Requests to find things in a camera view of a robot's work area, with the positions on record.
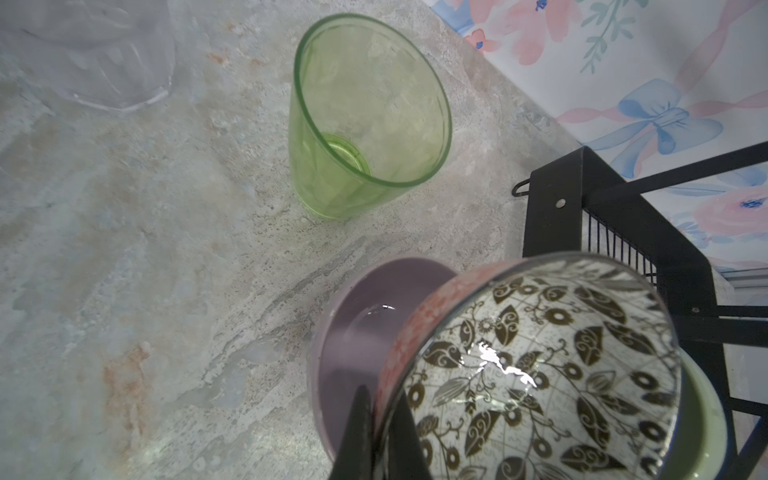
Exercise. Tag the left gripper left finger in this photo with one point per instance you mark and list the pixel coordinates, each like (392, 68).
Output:
(354, 457)

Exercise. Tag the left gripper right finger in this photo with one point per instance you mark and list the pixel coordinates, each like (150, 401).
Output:
(406, 459)

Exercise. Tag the red white patterned bowl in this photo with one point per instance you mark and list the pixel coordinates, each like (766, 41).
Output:
(559, 366)

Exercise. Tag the lavender ceramic bowl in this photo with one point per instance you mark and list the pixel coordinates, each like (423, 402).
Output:
(356, 331)

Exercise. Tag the light green ceramic bowl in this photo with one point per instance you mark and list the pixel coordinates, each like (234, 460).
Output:
(700, 442)

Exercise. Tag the green glass cup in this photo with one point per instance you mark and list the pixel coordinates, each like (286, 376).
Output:
(369, 118)

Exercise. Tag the clear glass cup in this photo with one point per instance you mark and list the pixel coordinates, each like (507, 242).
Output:
(109, 55)

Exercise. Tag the black wire dish rack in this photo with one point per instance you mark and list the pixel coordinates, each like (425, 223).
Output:
(578, 202)

